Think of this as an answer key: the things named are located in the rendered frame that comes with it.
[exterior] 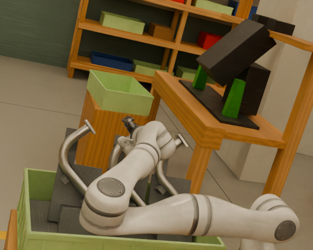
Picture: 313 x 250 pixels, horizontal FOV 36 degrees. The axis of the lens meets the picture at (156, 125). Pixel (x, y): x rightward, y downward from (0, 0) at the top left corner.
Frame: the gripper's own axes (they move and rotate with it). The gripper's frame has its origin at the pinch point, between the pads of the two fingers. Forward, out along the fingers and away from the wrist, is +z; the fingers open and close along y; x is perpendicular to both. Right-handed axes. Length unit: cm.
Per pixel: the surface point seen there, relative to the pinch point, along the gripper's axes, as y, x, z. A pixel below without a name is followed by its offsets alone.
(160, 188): -21.2, 1.6, 7.5
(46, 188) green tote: -0.2, 33.8, 22.3
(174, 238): -38.3, 7.9, 6.2
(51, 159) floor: -14, 33, 270
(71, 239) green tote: -11.1, 33.8, -17.2
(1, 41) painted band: 148, 1, 605
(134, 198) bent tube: -18.1, 11.2, 6.0
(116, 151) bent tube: -1.4, 7.1, 6.2
